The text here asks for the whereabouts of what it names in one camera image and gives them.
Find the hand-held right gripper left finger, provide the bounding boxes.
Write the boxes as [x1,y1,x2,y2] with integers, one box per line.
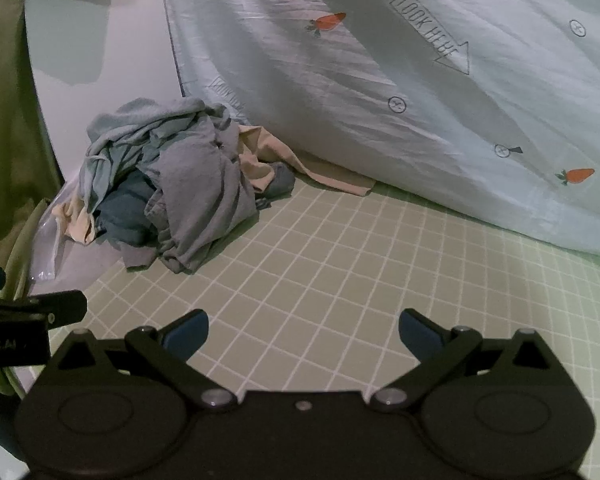
[50,309,241,413]

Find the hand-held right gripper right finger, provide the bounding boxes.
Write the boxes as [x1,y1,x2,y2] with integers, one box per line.
[370,309,563,413]

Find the grey garment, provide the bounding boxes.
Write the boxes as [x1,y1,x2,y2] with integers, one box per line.
[122,125,261,276]

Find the clear plastic bag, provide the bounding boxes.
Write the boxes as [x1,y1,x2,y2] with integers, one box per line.
[27,195,81,286]

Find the green checked bed sheet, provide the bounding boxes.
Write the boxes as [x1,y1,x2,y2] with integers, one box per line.
[45,177,600,480]

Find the blue jeans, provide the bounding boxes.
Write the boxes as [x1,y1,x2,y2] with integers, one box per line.
[92,160,295,248]

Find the green curtain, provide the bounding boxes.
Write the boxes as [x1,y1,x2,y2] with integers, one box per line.
[0,0,63,396]

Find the beige garment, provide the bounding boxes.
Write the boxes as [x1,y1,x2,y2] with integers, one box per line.
[52,125,378,246]

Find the light blue garment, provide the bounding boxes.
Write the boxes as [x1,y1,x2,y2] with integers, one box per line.
[77,97,231,221]

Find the pale blue carrot print duvet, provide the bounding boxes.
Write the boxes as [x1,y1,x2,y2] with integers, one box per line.
[162,0,600,257]

